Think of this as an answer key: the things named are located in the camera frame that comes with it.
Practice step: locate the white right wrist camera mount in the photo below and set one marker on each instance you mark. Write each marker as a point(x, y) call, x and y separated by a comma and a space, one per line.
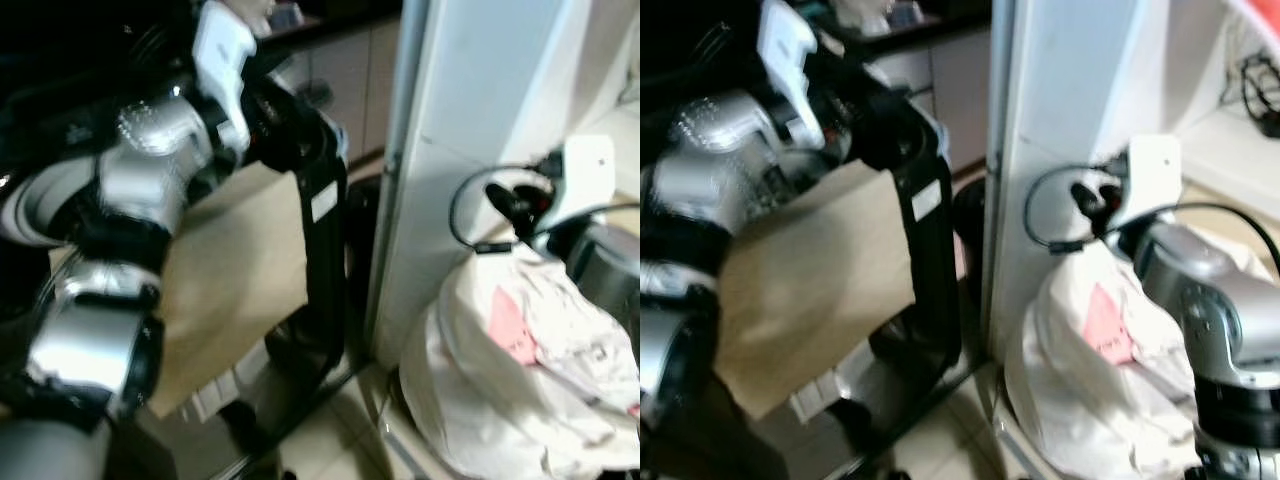
point(588, 175)
point(1155, 180)

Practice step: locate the white garment with pink print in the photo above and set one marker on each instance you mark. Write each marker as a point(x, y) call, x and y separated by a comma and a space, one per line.
point(1090, 400)
point(500, 390)

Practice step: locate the brown cardboard sheet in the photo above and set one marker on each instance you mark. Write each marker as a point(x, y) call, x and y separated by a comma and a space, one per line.
point(820, 290)
point(235, 280)

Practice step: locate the white upright panel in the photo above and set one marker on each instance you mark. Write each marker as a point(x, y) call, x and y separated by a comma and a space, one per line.
point(1060, 90)
point(450, 110)

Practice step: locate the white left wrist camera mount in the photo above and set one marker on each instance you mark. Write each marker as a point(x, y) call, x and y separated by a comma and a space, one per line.
point(790, 55)
point(222, 60)

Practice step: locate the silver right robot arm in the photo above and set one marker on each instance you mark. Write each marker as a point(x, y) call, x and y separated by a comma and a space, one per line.
point(1220, 320)
point(600, 265)

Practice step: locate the red object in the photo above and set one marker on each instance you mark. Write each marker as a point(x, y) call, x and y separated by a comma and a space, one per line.
point(1258, 14)

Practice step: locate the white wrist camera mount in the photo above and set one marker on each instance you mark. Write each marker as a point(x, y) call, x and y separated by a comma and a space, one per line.
point(1155, 180)
point(588, 175)
point(222, 60)
point(790, 55)

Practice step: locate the black glossy frame with label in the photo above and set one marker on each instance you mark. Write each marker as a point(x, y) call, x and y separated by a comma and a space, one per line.
point(325, 260)
point(935, 260)

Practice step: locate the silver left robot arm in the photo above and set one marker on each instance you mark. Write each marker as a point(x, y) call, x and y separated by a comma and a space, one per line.
point(700, 165)
point(140, 170)

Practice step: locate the beige cabinet with dark top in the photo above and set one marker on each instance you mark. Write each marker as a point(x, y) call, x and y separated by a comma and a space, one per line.
point(350, 90)
point(950, 95)

